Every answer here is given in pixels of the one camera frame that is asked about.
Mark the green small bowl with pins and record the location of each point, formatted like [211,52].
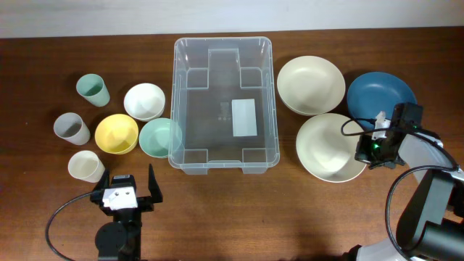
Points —
[154,138]

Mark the grey plastic cup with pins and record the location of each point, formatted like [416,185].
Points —
[71,127]

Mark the green plastic cup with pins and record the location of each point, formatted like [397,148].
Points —
[92,88]

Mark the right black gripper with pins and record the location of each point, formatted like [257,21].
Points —
[362,155]

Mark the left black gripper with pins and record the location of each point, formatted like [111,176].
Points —
[146,203]

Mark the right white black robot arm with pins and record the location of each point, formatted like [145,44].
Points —
[423,232]

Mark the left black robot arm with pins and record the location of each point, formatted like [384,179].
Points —
[120,239]

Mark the white label in bin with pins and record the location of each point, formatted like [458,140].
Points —
[244,118]

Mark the cream plastic cup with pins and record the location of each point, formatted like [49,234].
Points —
[86,166]

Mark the clear plastic storage bin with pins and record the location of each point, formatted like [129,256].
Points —
[208,74]

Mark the cream wide bowl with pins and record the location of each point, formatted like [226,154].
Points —
[325,152]
[311,85]

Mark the white small bowl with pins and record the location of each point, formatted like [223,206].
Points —
[145,102]

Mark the yellow small bowl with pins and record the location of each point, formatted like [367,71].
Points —
[117,134]

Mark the blue wide bowl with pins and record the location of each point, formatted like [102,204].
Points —
[373,92]

